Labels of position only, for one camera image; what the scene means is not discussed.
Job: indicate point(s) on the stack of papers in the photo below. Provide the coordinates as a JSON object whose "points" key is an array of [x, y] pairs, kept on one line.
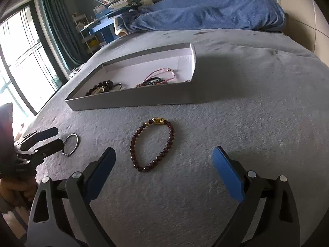
{"points": [[118, 5]]}

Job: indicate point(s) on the window with dark frame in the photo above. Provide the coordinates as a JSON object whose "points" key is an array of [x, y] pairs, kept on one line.
{"points": [[23, 61]]}

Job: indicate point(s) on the green curtain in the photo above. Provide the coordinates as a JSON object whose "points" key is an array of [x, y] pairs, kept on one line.
{"points": [[59, 25]]}

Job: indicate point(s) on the white cardboard box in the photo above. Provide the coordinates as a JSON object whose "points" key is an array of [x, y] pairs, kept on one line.
{"points": [[154, 96]]}

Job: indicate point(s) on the white plush toy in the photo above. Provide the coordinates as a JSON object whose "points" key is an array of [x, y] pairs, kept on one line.
{"points": [[146, 2]]}

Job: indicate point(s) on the blue blanket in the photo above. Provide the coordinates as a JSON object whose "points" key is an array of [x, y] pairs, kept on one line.
{"points": [[210, 12]]}

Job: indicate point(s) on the silver bangle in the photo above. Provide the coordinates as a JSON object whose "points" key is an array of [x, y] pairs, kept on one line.
{"points": [[120, 85], [74, 134]]}

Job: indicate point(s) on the white storage rack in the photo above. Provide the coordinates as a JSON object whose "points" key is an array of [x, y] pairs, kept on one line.
{"points": [[86, 34]]}

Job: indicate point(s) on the yellow tassel jewelry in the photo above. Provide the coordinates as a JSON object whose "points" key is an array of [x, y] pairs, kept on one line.
{"points": [[99, 90]]}

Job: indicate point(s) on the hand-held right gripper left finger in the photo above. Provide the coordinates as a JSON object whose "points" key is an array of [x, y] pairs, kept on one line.
{"points": [[102, 175]]}

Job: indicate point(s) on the person's left hand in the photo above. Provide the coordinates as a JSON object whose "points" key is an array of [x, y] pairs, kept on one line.
{"points": [[15, 189]]}

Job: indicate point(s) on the blue wooden desk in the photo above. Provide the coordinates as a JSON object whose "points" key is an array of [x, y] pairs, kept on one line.
{"points": [[102, 29]]}

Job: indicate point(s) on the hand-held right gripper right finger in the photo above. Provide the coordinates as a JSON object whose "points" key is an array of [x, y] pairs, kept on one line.
{"points": [[228, 175]]}

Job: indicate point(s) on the yellow object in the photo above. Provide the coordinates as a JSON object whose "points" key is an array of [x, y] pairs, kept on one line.
{"points": [[93, 42]]}

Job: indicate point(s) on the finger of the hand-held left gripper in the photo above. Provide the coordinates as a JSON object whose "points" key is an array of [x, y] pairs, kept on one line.
{"points": [[50, 148], [45, 133]]}

